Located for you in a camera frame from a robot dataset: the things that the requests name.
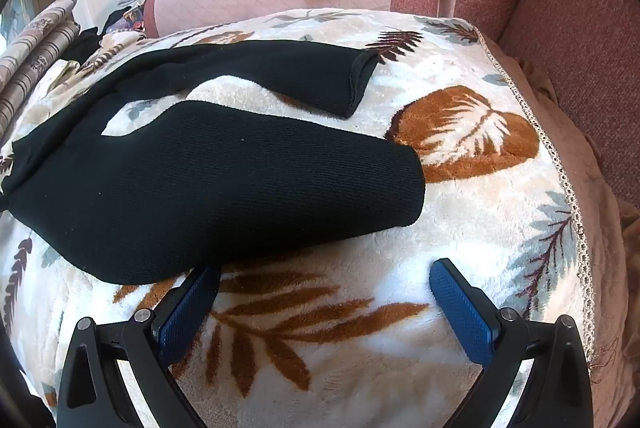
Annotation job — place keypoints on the black pants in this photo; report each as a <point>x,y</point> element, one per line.
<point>250,188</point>

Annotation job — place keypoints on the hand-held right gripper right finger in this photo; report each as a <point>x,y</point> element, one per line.
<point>460,308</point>

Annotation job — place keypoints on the small colourful packet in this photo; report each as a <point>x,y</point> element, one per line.
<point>134,19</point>

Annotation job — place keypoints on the beige sheet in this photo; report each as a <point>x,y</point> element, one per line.
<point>610,258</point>

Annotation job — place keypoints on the pink fabric sofa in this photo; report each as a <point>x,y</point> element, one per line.
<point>575,8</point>

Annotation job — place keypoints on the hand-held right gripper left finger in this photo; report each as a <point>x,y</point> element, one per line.
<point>187,313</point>

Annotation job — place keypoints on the leaf print fleece blanket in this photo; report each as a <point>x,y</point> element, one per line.
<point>350,358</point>

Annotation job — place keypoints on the striped brown cloth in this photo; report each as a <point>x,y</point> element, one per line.
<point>35,48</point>

